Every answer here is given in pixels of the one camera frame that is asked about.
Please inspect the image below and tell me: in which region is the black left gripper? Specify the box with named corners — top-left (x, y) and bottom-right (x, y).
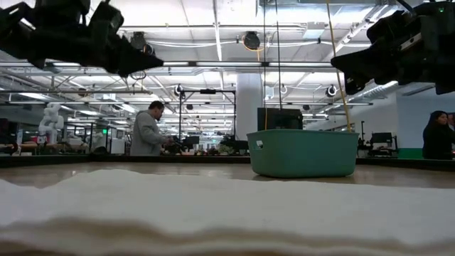
top-left (26, 26), bottom-right (164, 78)

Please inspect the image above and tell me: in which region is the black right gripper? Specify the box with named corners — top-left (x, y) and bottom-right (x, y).
top-left (330, 35), bottom-right (455, 95)

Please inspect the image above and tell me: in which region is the teal plastic bin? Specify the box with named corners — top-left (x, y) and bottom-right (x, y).
top-left (246, 129), bottom-right (360, 178)

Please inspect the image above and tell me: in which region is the small monitor on stand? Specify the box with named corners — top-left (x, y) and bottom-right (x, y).
top-left (369, 132), bottom-right (399, 157)

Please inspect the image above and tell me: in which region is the person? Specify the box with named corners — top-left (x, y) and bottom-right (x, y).
top-left (129, 100), bottom-right (176, 156)
top-left (422, 110), bottom-right (455, 160)

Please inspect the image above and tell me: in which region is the black monitor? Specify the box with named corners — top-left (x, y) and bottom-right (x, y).
top-left (257, 107), bottom-right (304, 131)

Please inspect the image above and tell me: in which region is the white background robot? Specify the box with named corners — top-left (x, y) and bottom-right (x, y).
top-left (38, 102), bottom-right (65, 145)

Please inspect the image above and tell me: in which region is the long ceiling light bar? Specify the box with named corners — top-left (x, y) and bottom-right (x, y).
top-left (0, 60), bottom-right (333, 69)

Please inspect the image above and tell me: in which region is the white pillar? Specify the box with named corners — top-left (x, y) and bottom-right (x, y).
top-left (235, 73), bottom-right (264, 142)

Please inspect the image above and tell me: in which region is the white folded cloth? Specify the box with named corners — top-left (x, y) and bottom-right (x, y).
top-left (0, 169), bottom-right (455, 256)

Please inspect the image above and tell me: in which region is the black ceiling cable reel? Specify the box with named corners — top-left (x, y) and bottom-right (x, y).
top-left (129, 31), bottom-right (156, 57)
top-left (242, 31), bottom-right (262, 51)

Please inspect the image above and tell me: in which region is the long yellow cable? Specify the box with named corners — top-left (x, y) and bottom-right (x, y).
top-left (326, 0), bottom-right (353, 133)

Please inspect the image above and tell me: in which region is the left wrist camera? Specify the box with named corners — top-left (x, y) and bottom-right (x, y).
top-left (87, 1), bottom-right (125, 40)

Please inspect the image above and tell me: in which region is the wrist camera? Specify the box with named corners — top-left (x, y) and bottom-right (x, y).
top-left (365, 9), bottom-right (426, 49)
top-left (87, 1), bottom-right (125, 40)

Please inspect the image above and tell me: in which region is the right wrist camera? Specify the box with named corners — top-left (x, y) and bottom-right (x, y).
top-left (365, 9), bottom-right (426, 49)

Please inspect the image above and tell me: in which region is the black hanging cable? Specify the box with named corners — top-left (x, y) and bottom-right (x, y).
top-left (262, 0), bottom-right (267, 131)
top-left (275, 0), bottom-right (283, 110)

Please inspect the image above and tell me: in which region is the black table frame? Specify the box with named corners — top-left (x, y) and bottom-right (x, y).
top-left (0, 155), bottom-right (455, 172)

